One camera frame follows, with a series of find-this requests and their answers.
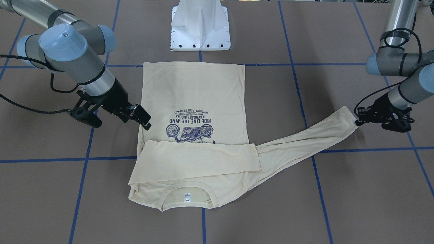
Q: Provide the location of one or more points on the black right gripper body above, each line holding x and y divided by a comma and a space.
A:
117, 96

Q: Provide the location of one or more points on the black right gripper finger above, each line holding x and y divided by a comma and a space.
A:
145, 126
139, 114

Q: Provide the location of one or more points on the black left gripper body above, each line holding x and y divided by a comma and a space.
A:
382, 105

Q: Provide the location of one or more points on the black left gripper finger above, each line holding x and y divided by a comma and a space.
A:
362, 120
362, 111

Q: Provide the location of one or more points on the beige long-sleeve printed shirt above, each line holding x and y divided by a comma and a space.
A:
197, 152

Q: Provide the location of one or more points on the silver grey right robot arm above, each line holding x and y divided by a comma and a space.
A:
73, 46

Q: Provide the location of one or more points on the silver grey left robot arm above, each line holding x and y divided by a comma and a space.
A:
399, 54

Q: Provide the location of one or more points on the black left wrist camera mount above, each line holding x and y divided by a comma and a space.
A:
398, 120

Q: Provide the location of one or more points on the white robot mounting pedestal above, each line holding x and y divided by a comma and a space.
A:
200, 25

